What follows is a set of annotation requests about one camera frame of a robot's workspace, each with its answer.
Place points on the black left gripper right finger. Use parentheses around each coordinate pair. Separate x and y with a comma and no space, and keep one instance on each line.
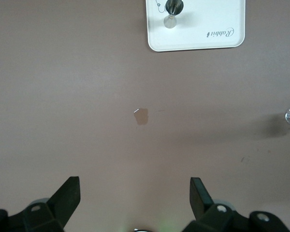
(220,217)

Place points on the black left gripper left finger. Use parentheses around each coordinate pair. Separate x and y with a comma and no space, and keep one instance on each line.
(38,217)

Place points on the steel double jigger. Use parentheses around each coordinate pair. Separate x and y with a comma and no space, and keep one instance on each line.
(174,7)

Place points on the brown table mat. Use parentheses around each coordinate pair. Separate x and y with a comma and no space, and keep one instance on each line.
(62,96)

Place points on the cream rabbit print tray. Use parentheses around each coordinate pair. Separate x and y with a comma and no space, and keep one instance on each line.
(207,21)

